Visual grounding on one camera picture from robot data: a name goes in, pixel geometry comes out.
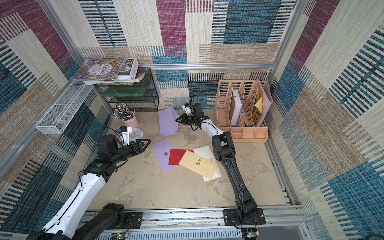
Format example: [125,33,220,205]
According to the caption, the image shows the white round clock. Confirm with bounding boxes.
[129,128,144,142]

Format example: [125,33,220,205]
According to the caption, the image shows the Folio book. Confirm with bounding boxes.
[82,58,146,85]

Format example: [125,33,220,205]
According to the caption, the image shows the white box in organizer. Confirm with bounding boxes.
[229,89,243,127]

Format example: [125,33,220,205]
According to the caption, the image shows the black wire shelf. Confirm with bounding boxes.
[96,68,160,112]

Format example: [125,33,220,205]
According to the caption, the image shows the yellow paper sheet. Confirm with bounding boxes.
[254,96,263,115]

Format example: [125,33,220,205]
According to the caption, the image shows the green folder on shelf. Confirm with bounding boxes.
[102,87,148,97]

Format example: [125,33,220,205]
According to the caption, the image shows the red envelope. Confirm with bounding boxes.
[169,149,187,166]

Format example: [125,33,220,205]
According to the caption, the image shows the white wire basket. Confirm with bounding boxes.
[36,81,93,135]

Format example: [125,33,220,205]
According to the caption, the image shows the pink pen cup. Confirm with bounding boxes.
[122,116,140,129]

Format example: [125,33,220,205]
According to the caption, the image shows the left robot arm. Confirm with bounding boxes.
[27,135,151,240]

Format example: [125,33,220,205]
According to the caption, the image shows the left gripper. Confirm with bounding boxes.
[110,138,150,165]

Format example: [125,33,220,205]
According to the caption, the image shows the pens in cup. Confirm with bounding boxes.
[113,103,135,121]

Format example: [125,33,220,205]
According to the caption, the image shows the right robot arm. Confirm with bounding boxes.
[176,103,266,225]

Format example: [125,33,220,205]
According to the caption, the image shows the colourful picture book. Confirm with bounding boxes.
[71,58,126,81]

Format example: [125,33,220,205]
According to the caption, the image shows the cream envelope with seal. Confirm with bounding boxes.
[179,151,218,180]

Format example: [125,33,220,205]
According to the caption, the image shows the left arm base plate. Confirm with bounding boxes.
[120,212,143,230]

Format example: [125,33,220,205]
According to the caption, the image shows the lilac envelope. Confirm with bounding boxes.
[153,140,177,173]
[158,107,179,138]

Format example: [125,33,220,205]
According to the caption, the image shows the brown wanted poster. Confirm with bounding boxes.
[252,87,263,127]

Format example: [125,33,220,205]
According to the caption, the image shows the white envelope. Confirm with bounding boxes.
[194,146,222,180]

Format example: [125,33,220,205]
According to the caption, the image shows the pink folder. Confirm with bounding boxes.
[256,81,273,127]

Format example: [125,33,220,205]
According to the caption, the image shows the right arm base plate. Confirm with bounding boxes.
[223,208,266,227]

